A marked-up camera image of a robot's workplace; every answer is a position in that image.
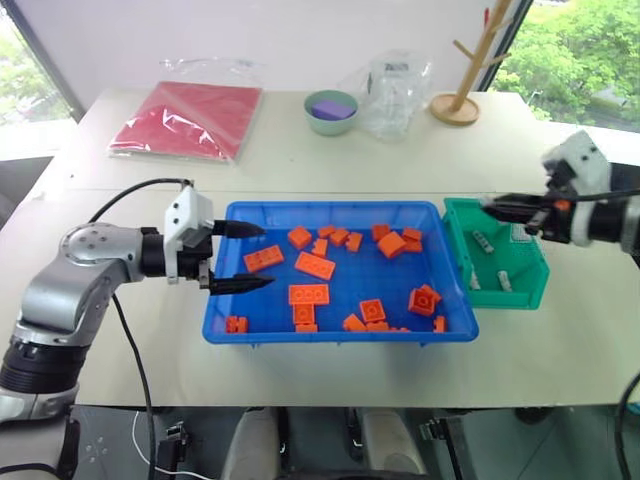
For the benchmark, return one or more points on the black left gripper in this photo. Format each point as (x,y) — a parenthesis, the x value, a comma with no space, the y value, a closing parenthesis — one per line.
(192,262)

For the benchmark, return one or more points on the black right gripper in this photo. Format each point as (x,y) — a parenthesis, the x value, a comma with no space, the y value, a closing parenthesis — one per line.
(552,215)

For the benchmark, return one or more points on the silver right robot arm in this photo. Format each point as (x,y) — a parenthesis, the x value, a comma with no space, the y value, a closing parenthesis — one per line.
(620,215)

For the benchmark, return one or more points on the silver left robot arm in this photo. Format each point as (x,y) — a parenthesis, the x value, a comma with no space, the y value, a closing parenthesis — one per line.
(55,295)

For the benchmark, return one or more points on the green plastic bin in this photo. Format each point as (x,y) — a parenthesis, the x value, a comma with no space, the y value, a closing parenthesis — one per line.
(505,300)

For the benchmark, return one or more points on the blue plastic bin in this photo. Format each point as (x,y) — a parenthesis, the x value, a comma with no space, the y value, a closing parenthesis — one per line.
(345,300)

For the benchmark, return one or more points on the long orange toy brick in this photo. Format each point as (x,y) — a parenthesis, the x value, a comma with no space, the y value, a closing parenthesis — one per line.
(309,294)
(315,265)
(263,258)

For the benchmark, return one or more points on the small grey battery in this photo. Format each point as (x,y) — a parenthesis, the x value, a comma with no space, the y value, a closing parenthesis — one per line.
(475,280)
(484,242)
(521,234)
(505,281)

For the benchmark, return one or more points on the clear zip bag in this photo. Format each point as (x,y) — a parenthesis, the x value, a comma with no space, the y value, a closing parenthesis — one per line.
(200,150)

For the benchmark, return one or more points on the wooden branch stand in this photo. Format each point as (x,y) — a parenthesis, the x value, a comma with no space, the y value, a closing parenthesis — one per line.
(456,107)

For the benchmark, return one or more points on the orange curved toy brick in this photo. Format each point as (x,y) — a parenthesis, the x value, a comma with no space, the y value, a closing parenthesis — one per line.
(391,245)

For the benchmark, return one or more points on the red sheet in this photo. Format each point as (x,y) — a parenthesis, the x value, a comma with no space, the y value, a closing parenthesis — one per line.
(190,120)

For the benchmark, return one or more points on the pale green bowl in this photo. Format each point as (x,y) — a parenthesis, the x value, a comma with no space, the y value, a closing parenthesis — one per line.
(330,126)

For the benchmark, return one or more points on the crumpled clear plastic bag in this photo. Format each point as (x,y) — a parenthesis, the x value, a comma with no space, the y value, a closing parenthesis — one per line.
(395,100)

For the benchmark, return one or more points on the purple block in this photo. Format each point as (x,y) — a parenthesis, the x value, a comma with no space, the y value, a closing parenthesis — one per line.
(332,110)

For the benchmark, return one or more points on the grey rounded shape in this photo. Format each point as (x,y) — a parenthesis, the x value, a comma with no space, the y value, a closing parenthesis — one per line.
(250,445)
(390,445)

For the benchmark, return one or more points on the black table clamp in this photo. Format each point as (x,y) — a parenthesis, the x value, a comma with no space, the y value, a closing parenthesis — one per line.
(434,429)
(172,447)

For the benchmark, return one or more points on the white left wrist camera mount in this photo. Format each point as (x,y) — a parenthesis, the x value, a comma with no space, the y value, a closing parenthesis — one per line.
(186,210)

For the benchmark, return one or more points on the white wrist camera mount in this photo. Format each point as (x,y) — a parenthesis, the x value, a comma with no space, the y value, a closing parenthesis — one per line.
(582,155)
(186,210)

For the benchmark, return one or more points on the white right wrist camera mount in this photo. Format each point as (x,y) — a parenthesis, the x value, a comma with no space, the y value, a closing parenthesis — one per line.
(582,155)

